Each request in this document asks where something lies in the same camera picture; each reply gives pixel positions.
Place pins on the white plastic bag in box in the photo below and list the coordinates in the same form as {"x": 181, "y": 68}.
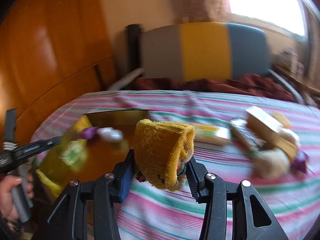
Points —
{"x": 110, "y": 135}

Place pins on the orange wooden wardrobe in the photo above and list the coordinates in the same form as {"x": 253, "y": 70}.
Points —
{"x": 52, "y": 51}

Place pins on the dark red blanket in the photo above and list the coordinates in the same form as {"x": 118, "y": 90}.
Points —
{"x": 249, "y": 84}

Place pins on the mustard yellow knitted sock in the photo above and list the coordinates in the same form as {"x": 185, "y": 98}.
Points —
{"x": 162, "y": 148}

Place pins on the green white carton in box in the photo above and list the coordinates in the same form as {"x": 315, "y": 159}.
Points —
{"x": 74, "y": 153}

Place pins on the purple snack packet in box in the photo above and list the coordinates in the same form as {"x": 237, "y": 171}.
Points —
{"x": 87, "y": 133}

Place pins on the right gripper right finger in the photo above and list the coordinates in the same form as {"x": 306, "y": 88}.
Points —
{"x": 196, "y": 173}

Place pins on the brown cake packet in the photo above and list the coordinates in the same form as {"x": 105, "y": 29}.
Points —
{"x": 248, "y": 138}

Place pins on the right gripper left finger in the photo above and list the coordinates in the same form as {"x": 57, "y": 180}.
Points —
{"x": 124, "y": 173}

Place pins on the black rolled mat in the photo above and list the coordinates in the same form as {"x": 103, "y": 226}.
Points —
{"x": 133, "y": 33}

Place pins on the yellow green snack packet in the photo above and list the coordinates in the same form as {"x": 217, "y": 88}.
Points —
{"x": 209, "y": 134}

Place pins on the grey yellow blue headboard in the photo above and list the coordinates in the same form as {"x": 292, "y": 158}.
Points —
{"x": 204, "y": 50}

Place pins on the large yellow sponge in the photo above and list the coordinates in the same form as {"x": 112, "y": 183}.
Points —
{"x": 271, "y": 164}

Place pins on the small yellow sponge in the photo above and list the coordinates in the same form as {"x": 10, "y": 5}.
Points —
{"x": 282, "y": 119}

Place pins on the striped pink green bedsheet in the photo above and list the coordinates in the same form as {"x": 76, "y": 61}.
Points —
{"x": 149, "y": 213}

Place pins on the gold tray box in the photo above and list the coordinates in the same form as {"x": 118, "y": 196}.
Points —
{"x": 102, "y": 156}

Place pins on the wooden side desk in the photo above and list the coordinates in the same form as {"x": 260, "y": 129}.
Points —
{"x": 300, "y": 80}

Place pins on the pink patterned curtain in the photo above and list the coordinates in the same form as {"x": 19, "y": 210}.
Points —
{"x": 199, "y": 10}

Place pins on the cream printed tea box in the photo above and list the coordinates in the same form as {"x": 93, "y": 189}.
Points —
{"x": 267, "y": 128}

